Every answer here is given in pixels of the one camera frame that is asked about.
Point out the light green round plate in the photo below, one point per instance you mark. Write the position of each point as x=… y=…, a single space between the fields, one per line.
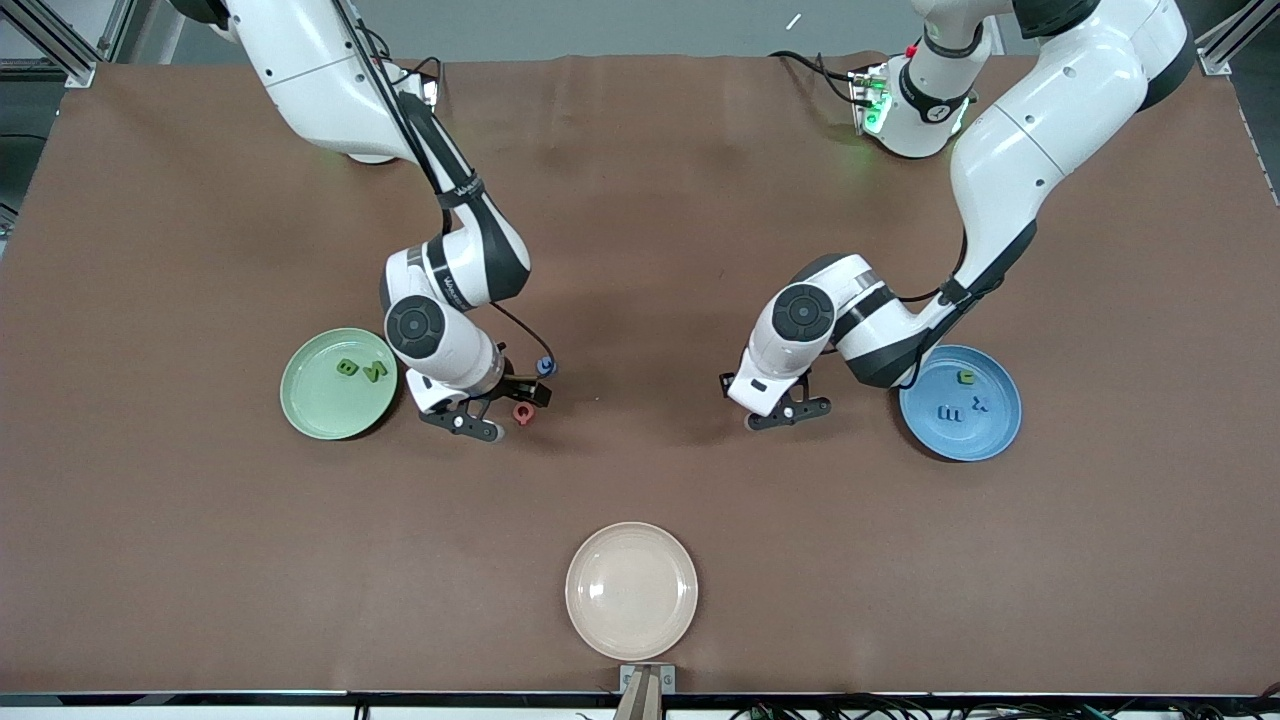
x=330 y=410

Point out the brown table cover mat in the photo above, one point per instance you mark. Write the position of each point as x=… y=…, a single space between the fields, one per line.
x=640 y=250

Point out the beige round plate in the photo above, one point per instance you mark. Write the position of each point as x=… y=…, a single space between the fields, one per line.
x=630 y=590

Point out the aluminium frame profile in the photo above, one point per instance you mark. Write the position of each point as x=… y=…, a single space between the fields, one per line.
x=60 y=45
x=1225 y=45

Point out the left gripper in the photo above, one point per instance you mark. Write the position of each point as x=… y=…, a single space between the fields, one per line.
x=724 y=384

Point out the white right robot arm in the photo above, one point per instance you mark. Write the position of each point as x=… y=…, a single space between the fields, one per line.
x=330 y=90

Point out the green capital letter N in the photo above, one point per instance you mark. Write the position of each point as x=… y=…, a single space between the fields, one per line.
x=375 y=371

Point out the blue round plate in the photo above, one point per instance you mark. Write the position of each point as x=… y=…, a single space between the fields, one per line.
x=965 y=440

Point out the blue lowercase letter m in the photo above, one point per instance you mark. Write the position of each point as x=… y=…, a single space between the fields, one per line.
x=950 y=413

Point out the grey base connector bracket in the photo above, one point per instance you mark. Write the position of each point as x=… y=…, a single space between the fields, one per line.
x=862 y=95
x=430 y=92

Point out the red capital letter Q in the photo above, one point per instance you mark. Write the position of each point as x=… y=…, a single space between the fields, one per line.
x=517 y=414

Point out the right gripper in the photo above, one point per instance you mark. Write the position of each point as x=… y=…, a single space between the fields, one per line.
x=519 y=385

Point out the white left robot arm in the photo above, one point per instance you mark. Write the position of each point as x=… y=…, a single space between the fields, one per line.
x=1040 y=130

